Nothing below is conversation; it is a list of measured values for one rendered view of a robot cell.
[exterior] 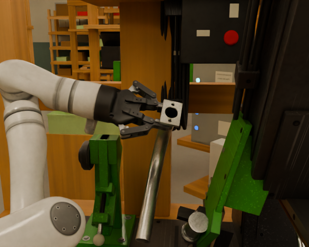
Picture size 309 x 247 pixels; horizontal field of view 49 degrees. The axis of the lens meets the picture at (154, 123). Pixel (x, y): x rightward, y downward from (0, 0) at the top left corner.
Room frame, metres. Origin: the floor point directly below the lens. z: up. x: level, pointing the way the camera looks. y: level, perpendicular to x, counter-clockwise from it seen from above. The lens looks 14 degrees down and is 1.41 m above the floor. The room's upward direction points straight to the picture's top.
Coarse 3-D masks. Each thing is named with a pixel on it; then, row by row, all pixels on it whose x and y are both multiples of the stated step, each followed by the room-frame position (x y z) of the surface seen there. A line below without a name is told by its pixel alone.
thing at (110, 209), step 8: (120, 160) 0.86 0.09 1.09; (96, 184) 0.78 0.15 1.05; (112, 184) 0.78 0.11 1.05; (96, 192) 0.77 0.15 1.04; (104, 192) 0.77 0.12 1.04; (112, 192) 0.78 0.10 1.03; (96, 200) 0.78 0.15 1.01; (104, 200) 0.76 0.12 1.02; (112, 200) 0.78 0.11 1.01; (96, 208) 0.77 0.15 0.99; (104, 208) 0.75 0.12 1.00; (112, 208) 0.77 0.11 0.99; (96, 216) 0.73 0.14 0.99; (104, 216) 0.73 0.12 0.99; (112, 216) 0.75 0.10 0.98; (96, 224) 0.74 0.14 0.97; (104, 224) 0.74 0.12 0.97; (112, 224) 0.74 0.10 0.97
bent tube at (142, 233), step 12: (168, 108) 0.68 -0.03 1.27; (180, 108) 0.67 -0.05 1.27; (168, 120) 0.66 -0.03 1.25; (168, 132) 0.70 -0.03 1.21; (156, 144) 0.73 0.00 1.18; (156, 156) 0.72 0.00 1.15; (156, 168) 0.71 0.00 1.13; (156, 180) 0.69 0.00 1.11; (156, 192) 0.67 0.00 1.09; (144, 204) 0.65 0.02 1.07; (144, 216) 0.63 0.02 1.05; (144, 228) 0.61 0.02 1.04; (144, 240) 0.61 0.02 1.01
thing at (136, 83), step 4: (136, 80) 0.72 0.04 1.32; (132, 84) 0.72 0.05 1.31; (136, 84) 0.71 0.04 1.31; (140, 84) 0.71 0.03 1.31; (140, 88) 0.71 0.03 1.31; (144, 88) 0.71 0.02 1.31; (148, 88) 0.71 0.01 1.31; (140, 92) 0.71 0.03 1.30; (144, 92) 0.70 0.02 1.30; (148, 92) 0.70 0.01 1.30; (152, 92) 0.70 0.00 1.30; (144, 96) 0.71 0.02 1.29; (148, 96) 0.72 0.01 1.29; (152, 96) 0.70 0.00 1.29
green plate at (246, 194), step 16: (240, 112) 0.63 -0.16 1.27; (240, 128) 0.56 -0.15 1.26; (224, 144) 0.65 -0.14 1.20; (240, 144) 0.54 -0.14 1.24; (224, 160) 0.60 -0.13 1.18; (240, 160) 0.55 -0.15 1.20; (224, 176) 0.56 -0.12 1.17; (240, 176) 0.55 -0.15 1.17; (208, 192) 0.64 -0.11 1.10; (224, 192) 0.54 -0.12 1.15; (240, 192) 0.55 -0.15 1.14; (256, 192) 0.55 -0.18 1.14; (208, 208) 0.60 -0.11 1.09; (240, 208) 0.55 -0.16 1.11; (256, 208) 0.55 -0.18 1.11
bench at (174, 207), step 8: (80, 200) 1.03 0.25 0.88; (88, 200) 1.03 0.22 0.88; (88, 208) 0.98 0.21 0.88; (176, 208) 0.98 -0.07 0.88; (192, 208) 0.98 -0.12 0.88; (224, 208) 0.98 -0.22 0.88; (0, 216) 0.93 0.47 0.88; (136, 216) 0.93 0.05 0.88; (160, 216) 0.93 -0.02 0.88; (176, 216) 0.93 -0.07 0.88; (224, 216) 0.93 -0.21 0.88
